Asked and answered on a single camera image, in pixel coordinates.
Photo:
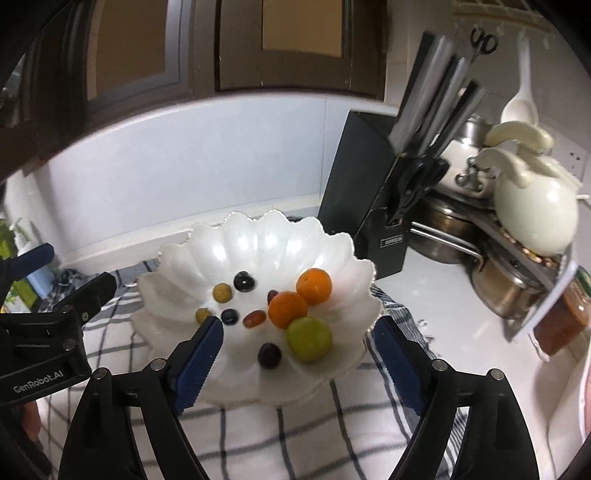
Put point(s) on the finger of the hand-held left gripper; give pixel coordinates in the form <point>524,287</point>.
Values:
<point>97,288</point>
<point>34,256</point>

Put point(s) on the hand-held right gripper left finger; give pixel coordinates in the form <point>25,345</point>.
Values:
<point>198,364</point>

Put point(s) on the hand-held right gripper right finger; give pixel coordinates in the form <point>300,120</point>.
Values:
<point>399,364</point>

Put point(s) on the tan longan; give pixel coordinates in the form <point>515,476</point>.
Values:
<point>203,315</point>
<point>222,292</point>

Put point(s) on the dark purple grape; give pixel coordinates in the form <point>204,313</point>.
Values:
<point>243,281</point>
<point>269,356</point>
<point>229,316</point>

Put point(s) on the light red oval fruit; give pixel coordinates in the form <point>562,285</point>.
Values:
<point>254,318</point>

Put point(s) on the green round fruit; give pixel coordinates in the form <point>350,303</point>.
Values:
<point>308,339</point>

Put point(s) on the dark red oval fruit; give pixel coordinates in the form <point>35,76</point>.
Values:
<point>272,297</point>

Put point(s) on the orange mandarin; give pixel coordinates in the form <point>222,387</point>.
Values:
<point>287,310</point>
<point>314,286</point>

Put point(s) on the white scalloped bowl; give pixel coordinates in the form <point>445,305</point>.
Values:
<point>258,249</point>

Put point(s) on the person's left hand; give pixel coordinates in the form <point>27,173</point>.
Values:
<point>31,422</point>

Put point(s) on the blue pump soap bottle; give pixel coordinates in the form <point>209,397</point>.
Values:
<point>42,281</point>

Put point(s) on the green dish soap bottle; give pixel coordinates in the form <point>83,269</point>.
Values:
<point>25,293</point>

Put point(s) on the black white checked cloth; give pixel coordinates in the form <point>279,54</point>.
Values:
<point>300,443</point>

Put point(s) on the white plastic basin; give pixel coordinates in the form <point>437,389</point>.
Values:
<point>563,401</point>

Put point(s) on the glass jar of brown sauce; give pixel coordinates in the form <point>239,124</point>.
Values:
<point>561,318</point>

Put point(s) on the white pot rack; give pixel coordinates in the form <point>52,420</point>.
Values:
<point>556,290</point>

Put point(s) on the black knife block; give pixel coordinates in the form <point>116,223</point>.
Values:
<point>355,194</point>

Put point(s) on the black kitchen shears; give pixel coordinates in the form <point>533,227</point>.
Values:
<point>418,184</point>

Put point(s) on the cream ceramic pot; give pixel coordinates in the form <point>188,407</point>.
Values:
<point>535,217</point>

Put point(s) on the white enamel pot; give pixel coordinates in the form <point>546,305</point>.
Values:
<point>461,161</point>

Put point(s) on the white ladle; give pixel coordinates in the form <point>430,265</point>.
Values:
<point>519,108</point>

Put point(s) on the hanging black scissors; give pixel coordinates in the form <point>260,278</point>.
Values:
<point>480,40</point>

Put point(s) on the brown window frame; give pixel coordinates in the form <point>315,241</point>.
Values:
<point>203,46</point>

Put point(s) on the white wall outlet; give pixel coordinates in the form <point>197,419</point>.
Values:
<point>569,159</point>

